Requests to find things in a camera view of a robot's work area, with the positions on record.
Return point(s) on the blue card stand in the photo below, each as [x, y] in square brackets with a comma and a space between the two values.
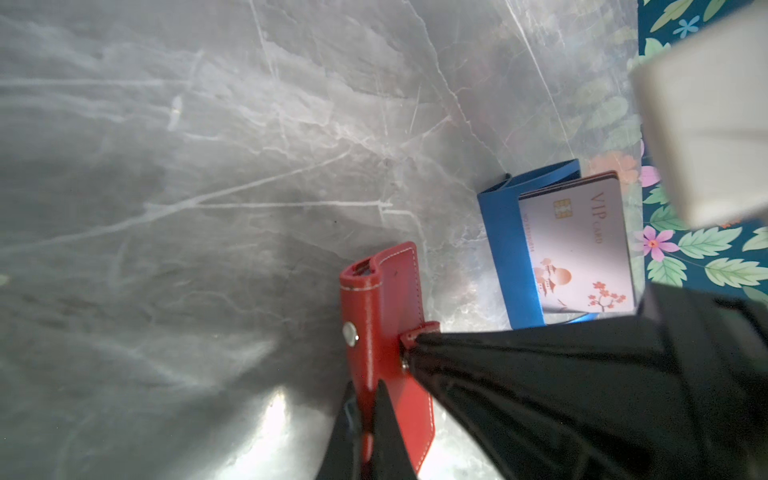
[503, 223]

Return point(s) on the red leather card holder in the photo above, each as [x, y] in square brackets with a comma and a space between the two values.
[380, 302]

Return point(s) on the pink VIP card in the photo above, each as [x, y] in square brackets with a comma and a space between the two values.
[577, 242]

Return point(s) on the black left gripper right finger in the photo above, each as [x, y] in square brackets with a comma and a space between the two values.
[390, 459]

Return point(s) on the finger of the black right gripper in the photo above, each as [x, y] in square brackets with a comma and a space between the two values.
[678, 390]

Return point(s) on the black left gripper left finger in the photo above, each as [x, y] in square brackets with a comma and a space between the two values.
[343, 456]

